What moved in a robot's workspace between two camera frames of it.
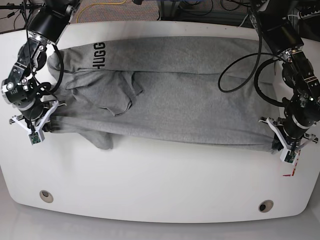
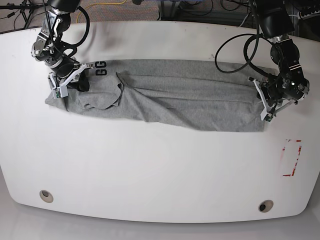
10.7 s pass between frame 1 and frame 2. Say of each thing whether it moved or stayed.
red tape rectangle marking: stayed
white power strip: stayed
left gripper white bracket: moved
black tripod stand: stayed
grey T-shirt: moved
